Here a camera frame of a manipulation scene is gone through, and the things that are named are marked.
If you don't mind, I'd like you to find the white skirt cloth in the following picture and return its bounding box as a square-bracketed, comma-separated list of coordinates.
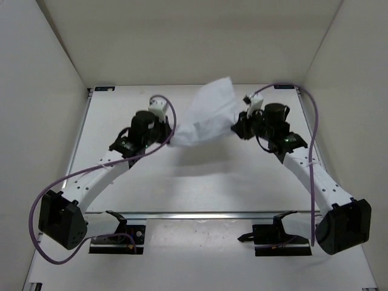
[170, 77, 241, 147]

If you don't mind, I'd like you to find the corner label sticker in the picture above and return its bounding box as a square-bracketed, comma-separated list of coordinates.
[273, 84, 295, 90]
[94, 86, 116, 92]

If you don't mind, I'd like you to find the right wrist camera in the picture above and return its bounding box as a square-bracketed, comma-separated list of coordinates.
[243, 93, 264, 118]

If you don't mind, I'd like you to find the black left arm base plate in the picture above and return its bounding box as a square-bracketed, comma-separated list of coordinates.
[89, 219, 146, 255]

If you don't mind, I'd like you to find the right corner label sticker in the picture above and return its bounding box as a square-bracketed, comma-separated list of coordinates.
[273, 84, 295, 90]

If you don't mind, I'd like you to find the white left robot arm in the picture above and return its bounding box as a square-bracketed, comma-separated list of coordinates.
[38, 109, 172, 250]

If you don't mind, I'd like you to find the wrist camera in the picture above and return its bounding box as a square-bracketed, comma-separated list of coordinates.
[243, 93, 264, 118]
[148, 98, 169, 122]

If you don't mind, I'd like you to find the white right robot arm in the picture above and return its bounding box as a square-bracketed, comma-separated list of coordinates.
[231, 103, 372, 255]

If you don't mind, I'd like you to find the left corner label sticker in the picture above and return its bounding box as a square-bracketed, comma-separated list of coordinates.
[94, 86, 116, 92]

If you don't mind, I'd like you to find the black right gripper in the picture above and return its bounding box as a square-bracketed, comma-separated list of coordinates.
[232, 108, 273, 141]

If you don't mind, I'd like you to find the white front cover board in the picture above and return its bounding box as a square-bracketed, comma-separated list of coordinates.
[28, 220, 377, 290]

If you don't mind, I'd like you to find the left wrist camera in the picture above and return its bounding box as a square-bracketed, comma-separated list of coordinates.
[148, 98, 169, 122]

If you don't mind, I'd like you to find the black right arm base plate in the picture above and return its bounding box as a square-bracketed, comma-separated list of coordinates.
[238, 222, 312, 257]

